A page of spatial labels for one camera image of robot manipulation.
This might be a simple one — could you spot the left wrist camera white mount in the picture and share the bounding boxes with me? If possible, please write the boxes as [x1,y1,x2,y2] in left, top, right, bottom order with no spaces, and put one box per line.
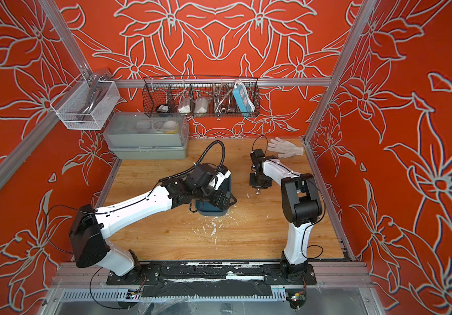
[210,166,231,190]

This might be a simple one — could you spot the light blue box in basket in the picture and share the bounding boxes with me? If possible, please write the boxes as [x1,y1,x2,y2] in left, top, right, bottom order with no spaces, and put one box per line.
[232,80,255,116]

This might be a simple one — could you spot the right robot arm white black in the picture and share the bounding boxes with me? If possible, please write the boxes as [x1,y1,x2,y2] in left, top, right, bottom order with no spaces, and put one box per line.
[250,149,324,283]

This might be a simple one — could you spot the teal plastic storage box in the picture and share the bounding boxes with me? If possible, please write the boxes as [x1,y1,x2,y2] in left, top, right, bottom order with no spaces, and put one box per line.
[195,178,231,217]

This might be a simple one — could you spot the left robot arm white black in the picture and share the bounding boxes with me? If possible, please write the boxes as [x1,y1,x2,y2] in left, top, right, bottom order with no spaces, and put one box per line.
[69,140,237,277]

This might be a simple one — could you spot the grey lidded storage container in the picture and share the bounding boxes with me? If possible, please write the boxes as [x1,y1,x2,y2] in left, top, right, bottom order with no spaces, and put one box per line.
[103,113,189,160]

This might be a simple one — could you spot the clear plastic wall bin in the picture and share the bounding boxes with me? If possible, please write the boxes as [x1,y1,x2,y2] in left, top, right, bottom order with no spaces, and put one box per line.
[51,79,120,131]

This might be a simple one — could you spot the black wire wall basket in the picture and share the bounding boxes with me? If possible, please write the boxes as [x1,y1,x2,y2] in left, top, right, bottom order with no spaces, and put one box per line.
[143,75,261,118]

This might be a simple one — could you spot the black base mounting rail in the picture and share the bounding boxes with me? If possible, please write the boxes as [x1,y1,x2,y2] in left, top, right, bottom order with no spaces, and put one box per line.
[106,261,316,300]

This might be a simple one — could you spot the white work glove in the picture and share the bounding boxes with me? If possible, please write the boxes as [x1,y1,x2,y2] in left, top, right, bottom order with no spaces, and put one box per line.
[267,137,304,158]

